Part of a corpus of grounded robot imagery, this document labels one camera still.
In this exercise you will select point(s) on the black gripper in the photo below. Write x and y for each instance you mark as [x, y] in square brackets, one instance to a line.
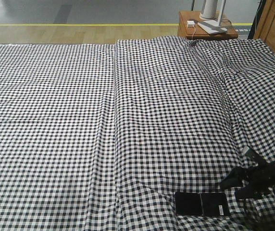
[259, 179]

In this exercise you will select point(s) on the black foldable phone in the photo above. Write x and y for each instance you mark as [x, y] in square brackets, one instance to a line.
[201, 204]

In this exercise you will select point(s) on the white desk lamp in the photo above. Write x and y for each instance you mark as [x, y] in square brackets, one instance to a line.
[214, 26]

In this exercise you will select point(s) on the white charger adapter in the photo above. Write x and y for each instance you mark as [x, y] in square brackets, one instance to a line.
[190, 23]

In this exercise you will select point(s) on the black white checkered bedsheet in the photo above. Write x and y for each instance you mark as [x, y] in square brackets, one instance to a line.
[100, 137]

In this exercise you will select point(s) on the white cylindrical speaker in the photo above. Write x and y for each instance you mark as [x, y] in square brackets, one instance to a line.
[208, 10]

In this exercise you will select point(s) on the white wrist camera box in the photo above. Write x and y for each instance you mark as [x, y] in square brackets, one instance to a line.
[247, 151]

